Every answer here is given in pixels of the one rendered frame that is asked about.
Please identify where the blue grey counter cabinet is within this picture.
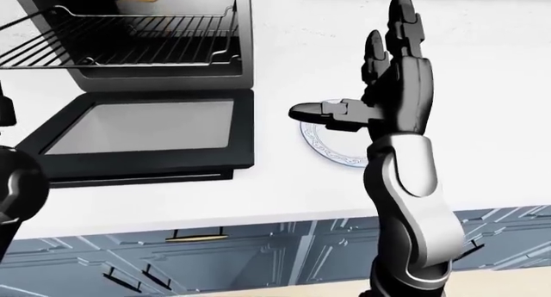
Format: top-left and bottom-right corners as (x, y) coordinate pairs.
(0, 204), (551, 297)

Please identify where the white plate with blue rim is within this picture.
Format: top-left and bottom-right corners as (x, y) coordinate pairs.
(299, 97), (370, 170)

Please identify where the black glass oven door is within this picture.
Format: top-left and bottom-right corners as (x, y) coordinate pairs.
(12, 88), (256, 189)

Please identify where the gold drawer handle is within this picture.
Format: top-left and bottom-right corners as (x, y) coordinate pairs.
(164, 226), (229, 243)

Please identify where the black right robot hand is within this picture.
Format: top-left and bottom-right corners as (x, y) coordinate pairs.
(288, 0), (434, 137)

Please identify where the silver toaster oven body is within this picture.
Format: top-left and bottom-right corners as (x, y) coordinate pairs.
(0, 0), (255, 92)

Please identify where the black cabinet door handle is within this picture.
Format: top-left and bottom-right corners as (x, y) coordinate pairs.
(140, 263), (163, 282)
(458, 238), (486, 261)
(101, 266), (122, 283)

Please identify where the black wire oven rack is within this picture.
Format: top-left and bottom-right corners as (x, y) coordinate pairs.
(0, 4), (240, 69)

